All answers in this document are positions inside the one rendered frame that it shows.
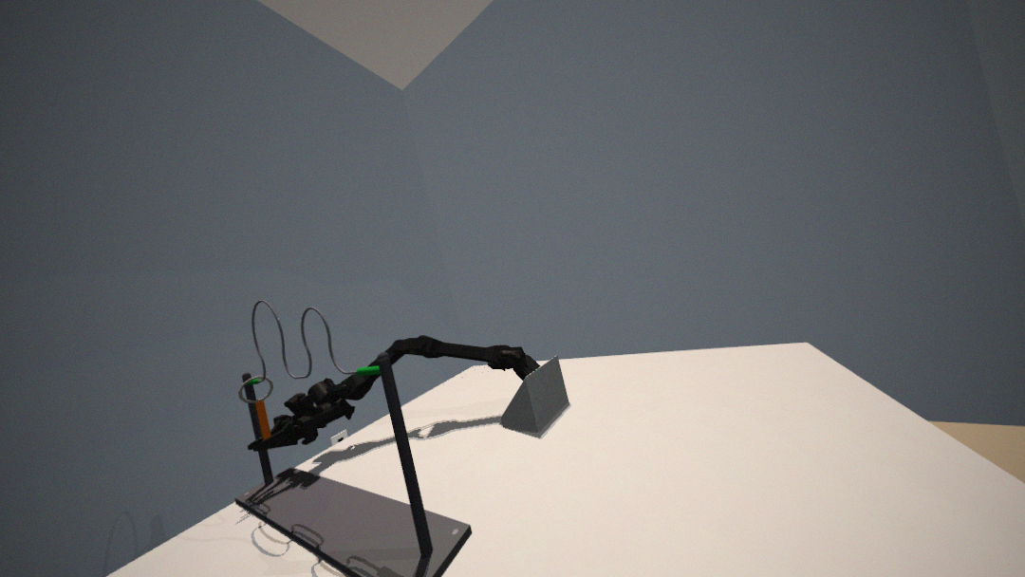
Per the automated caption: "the orange handle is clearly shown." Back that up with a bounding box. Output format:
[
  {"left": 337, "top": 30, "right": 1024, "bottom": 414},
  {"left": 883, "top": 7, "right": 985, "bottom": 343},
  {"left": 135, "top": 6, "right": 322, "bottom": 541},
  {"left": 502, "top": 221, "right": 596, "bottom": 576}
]
[{"left": 238, "top": 377, "right": 273, "bottom": 440}]

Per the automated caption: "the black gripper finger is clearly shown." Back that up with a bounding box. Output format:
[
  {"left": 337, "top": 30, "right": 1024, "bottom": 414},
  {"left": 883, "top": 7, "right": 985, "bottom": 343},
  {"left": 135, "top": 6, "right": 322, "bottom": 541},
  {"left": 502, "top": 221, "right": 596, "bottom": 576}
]
[
  {"left": 253, "top": 420, "right": 298, "bottom": 452},
  {"left": 248, "top": 419, "right": 283, "bottom": 450}
]

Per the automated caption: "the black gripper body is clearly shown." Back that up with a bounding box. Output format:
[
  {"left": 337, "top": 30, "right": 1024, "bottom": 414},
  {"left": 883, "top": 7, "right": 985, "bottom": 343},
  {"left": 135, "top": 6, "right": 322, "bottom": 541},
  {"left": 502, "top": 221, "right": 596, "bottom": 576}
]
[{"left": 273, "top": 404, "right": 330, "bottom": 445}]

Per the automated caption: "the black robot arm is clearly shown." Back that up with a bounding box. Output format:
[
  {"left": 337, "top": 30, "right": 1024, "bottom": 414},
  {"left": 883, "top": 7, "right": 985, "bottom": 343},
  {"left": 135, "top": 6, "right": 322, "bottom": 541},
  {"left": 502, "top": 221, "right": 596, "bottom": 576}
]
[{"left": 284, "top": 335, "right": 540, "bottom": 423}]

